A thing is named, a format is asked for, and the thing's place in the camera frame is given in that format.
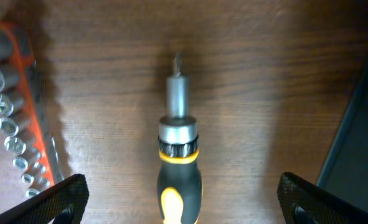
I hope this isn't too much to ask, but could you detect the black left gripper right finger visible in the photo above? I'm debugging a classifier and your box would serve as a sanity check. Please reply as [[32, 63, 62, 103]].
[[277, 172, 368, 224]]

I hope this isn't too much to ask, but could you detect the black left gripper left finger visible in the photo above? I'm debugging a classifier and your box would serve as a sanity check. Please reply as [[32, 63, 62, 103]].
[[0, 174, 89, 224]]

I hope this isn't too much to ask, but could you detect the black gift box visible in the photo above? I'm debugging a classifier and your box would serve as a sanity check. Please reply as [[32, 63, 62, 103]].
[[316, 57, 368, 213]]

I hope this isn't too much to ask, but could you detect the yellow black stubby screwdriver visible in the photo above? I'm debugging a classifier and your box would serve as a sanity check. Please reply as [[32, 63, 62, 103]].
[[157, 53, 203, 224]]

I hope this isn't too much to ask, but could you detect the orange socket bit rail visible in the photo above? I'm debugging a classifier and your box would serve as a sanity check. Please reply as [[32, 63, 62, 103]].
[[0, 22, 64, 198]]

